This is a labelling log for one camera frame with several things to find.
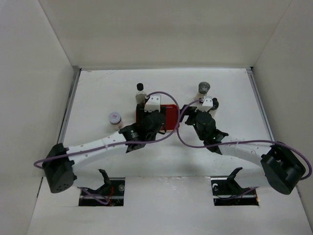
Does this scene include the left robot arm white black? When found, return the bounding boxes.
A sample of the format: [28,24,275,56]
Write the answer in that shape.
[42,107,166,193]

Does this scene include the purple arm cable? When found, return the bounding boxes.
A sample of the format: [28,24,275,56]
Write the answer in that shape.
[176,99,313,199]
[33,91,181,205]

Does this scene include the salt grinder black clear top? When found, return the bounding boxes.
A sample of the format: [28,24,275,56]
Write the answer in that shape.
[196,82,211,99]

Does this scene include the small jar white lid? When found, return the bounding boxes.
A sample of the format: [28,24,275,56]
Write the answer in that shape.
[108,112,122,129]

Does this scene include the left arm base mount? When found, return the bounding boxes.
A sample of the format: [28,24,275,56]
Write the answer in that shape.
[78,169,126,207]

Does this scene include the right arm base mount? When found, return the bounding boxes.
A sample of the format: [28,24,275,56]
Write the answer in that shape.
[211,167,259,206]

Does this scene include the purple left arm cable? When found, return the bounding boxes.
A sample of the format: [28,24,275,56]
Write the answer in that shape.
[33,91,181,205]

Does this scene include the soy sauce bottle red label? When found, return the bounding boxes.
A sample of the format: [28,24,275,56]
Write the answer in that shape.
[135,83,147,105]

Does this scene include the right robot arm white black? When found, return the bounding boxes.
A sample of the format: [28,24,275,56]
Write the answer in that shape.
[179,105,311,195]

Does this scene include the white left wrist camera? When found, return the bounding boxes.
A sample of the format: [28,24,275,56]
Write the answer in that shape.
[144,94,161,113]

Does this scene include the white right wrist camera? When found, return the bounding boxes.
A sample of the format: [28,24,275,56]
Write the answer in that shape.
[198,96,213,112]

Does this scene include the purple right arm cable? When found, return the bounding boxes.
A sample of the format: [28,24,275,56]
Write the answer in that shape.
[176,99,313,199]

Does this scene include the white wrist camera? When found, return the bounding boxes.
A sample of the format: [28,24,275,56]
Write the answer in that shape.
[144,94,161,113]
[198,96,213,112]

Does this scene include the white shaker black knob lid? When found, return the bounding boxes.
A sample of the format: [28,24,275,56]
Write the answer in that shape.
[210,97,219,117]

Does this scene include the red lacquer tray gold emblem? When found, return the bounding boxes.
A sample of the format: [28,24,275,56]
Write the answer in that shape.
[135,104,179,132]

